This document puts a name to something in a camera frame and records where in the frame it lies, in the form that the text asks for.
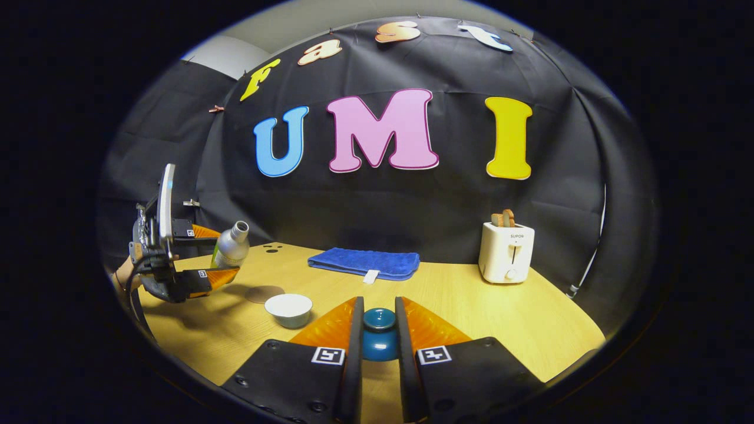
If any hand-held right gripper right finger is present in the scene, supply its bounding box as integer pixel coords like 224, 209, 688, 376
395, 296, 545, 423

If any blue folded towel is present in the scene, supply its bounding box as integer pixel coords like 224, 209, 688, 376
307, 247, 421, 284

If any white toaster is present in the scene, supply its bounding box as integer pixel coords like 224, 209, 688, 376
478, 222, 535, 285

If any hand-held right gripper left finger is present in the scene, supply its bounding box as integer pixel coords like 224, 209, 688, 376
221, 296, 366, 424

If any black backdrop cloth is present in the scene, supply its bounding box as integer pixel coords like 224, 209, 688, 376
97, 16, 657, 330

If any teal teacup lid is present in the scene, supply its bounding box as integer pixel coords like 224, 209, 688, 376
361, 307, 400, 362

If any silver water bottle green label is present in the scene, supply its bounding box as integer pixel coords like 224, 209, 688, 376
211, 221, 250, 270

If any white cable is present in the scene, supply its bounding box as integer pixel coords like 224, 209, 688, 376
567, 184, 607, 299

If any white teacup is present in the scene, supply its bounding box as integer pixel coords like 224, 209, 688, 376
264, 293, 313, 329

